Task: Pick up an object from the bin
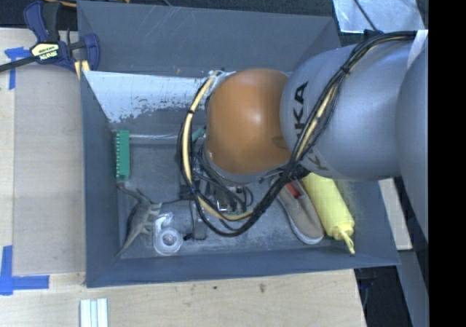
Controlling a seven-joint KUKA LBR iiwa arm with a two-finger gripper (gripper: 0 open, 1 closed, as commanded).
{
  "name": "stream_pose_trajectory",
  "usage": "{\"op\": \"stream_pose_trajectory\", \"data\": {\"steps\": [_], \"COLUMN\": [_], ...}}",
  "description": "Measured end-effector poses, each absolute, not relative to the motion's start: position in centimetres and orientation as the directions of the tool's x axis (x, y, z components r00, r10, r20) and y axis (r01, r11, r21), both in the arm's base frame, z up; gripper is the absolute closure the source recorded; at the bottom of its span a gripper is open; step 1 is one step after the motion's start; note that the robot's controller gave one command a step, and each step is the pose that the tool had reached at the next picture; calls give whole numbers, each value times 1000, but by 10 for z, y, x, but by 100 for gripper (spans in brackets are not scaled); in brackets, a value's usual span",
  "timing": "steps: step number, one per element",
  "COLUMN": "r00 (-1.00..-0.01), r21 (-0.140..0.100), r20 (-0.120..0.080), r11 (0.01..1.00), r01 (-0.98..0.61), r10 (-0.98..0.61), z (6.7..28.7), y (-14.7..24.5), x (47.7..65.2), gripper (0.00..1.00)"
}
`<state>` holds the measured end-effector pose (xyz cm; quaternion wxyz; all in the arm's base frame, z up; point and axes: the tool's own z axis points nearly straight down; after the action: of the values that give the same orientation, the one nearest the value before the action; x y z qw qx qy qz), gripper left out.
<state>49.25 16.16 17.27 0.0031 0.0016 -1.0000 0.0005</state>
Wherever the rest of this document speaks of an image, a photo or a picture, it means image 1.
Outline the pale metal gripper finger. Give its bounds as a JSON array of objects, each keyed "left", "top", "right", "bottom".
[
  {"left": 191, "top": 208, "right": 209, "bottom": 241},
  {"left": 161, "top": 200, "right": 195, "bottom": 235}
]

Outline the beige toy dinosaur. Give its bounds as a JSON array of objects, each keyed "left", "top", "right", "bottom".
[{"left": 115, "top": 186, "right": 163, "bottom": 258}]

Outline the beige shoe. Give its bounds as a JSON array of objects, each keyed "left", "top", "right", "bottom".
[{"left": 270, "top": 177, "right": 325, "bottom": 245}]

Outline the green flat block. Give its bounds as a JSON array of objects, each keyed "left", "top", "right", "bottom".
[{"left": 115, "top": 130, "right": 131, "bottom": 182}]

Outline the yellow squeeze bottle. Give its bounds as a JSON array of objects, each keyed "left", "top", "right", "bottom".
[{"left": 301, "top": 171, "right": 357, "bottom": 256}]

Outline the pale wood board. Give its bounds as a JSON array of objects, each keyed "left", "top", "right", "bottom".
[{"left": 12, "top": 63, "right": 87, "bottom": 277}]

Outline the grey metal bin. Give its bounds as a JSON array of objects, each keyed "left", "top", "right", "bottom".
[{"left": 76, "top": 0, "right": 402, "bottom": 289}]

